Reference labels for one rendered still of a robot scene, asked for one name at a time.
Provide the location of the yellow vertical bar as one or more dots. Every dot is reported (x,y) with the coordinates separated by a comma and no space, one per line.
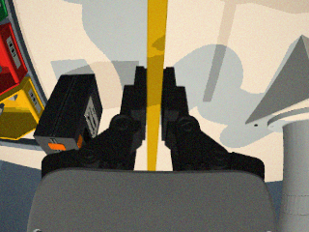
(156,35)

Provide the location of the dark grey metal shelf rack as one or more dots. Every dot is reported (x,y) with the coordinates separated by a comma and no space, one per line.
(22,143)

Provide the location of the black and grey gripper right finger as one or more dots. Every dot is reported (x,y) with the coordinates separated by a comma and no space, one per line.
(190,146)

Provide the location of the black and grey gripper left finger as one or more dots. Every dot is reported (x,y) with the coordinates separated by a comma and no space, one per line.
(115,147)

